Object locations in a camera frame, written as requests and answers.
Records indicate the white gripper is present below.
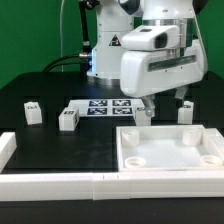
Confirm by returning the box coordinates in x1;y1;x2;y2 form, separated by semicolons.
120;39;207;117

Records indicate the white square tabletop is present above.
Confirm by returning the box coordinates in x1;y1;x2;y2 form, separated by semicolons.
116;125;224;172

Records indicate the white sheet with markers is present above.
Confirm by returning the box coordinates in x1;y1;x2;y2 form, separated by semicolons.
68;99;143;117

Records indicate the white U-shaped fence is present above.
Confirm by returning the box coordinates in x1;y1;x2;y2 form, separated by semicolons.
0;133;224;202

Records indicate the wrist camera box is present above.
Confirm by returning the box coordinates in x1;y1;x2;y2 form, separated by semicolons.
121;25;180;51

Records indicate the black cable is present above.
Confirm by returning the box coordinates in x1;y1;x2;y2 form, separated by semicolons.
42;0;101;73

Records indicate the white thin cable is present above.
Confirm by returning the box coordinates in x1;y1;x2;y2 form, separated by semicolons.
59;0;67;73

